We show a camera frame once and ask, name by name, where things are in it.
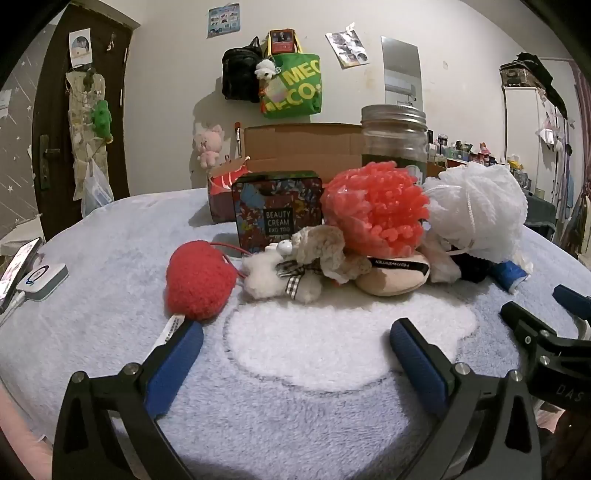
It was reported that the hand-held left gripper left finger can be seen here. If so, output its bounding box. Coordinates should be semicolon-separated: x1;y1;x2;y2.
52;320;205;480

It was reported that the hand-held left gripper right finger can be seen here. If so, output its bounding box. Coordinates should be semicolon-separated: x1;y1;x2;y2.
389;318;542;480

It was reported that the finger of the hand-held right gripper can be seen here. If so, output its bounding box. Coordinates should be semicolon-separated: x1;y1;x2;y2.
553;285;591;320
501;301;561;354

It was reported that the blue roll with white wrap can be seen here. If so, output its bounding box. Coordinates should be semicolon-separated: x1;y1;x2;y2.
489;261;529;294

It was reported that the black scrunchie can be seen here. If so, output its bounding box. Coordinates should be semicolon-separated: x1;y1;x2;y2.
450;251;492;284

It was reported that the red heart plush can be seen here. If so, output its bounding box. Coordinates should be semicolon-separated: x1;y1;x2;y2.
156;242;254;348

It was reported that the beige powder puff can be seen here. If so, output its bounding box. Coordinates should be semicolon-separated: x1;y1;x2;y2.
355;256;431;296

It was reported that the white tissue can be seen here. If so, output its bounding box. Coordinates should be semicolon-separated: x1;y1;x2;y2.
422;231;462;283

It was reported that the white bath pouf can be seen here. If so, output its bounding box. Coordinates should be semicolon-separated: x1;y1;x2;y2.
422;164;528;264

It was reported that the beige crochet scrunchie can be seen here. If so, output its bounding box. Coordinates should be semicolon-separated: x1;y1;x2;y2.
292;224;372;284

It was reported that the coral red chenille scrunchie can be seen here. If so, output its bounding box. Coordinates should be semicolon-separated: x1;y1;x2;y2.
320;162;431;258

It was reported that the cardboard box with red lining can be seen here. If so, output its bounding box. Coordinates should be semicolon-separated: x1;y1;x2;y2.
206;122;444;224

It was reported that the white power bank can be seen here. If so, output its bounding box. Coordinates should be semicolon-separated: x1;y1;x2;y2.
16;263;69;302

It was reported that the pink curtain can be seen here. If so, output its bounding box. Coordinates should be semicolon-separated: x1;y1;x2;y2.
570;60;591;254

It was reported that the white wardrobe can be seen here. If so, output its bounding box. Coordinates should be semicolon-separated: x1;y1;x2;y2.
501;85;578;195

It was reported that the row of cosmetic bottles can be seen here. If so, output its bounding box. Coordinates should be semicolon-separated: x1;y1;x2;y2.
427;131;541;185

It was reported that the patterned tin box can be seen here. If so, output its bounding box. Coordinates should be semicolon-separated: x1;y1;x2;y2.
231;171;324;257

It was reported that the smartphone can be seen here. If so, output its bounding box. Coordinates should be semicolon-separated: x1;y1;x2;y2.
0;237;44;315

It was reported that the clear plastic bag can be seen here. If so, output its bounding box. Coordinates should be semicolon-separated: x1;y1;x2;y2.
82;159;115;217

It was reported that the pink pig plush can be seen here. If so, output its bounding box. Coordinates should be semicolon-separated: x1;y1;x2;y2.
194;124;225;169

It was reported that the glass jar with metal lid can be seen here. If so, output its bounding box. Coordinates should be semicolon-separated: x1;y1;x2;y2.
360;104;429;185

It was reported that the storage case on wardrobe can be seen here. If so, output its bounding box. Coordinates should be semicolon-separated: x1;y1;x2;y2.
500;52;566;102

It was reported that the green plush toy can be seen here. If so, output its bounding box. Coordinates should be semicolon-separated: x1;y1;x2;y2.
90;99;114;139

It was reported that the hanging door organizer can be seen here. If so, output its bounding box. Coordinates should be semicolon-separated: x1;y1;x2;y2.
65;67;116;204

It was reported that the dark brown door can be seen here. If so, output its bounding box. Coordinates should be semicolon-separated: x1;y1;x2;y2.
32;7;139;241

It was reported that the green tote bag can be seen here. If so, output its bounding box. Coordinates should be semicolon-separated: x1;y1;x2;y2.
259;30;322;120

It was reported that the black backpack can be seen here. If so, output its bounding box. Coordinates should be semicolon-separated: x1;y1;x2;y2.
222;37;263;103

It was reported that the red framed card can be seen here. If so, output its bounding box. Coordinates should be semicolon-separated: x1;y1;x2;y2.
269;29;296;55

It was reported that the door handle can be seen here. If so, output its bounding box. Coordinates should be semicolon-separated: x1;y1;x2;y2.
39;135;61;190

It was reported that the wall mirror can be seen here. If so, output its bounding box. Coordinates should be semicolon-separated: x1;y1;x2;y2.
381;35;423;109

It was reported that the wall photo collage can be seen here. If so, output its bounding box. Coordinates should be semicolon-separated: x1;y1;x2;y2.
325;28;370;70

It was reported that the blue wall poster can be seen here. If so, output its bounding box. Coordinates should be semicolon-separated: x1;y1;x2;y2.
207;4;241;38

